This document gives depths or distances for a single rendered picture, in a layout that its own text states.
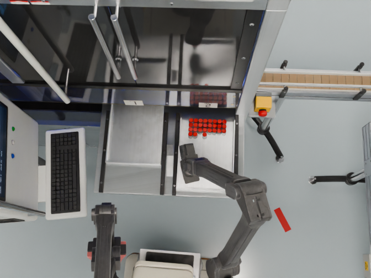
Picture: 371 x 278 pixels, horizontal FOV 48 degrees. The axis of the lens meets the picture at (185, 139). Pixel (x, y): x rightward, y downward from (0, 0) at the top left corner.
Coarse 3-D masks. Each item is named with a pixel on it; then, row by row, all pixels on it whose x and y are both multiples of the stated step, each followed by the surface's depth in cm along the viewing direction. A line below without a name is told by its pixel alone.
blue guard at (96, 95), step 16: (16, 96) 189; (32, 96) 188; (48, 96) 187; (80, 96) 185; (96, 96) 184; (112, 96) 184; (128, 96) 183; (144, 96) 182; (160, 96) 181; (176, 96) 180; (192, 96) 179; (208, 96) 178; (224, 96) 178
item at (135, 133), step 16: (112, 112) 204; (128, 112) 204; (144, 112) 204; (160, 112) 203; (112, 128) 202; (128, 128) 202; (144, 128) 202; (160, 128) 201; (112, 144) 200; (128, 144) 200; (144, 144) 199; (160, 144) 199; (112, 160) 198; (128, 160) 198; (144, 160) 197; (160, 160) 194
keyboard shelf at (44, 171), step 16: (80, 128) 211; (48, 144) 209; (80, 144) 208; (48, 160) 207; (80, 160) 206; (48, 176) 204; (80, 176) 204; (48, 192) 202; (80, 192) 202; (48, 208) 200; (80, 208) 200
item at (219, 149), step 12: (180, 132) 197; (228, 132) 200; (180, 144) 199; (204, 144) 199; (216, 144) 198; (228, 144) 198; (180, 156) 197; (204, 156) 197; (216, 156) 197; (228, 156) 197; (180, 168) 196; (228, 168) 195; (180, 180) 194; (204, 180) 194
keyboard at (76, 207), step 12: (72, 132) 209; (60, 144) 206; (72, 144) 206; (60, 156) 204; (72, 156) 205; (60, 168) 203; (72, 168) 203; (60, 180) 201; (72, 180) 202; (60, 192) 201; (72, 192) 200; (60, 204) 199; (72, 204) 198
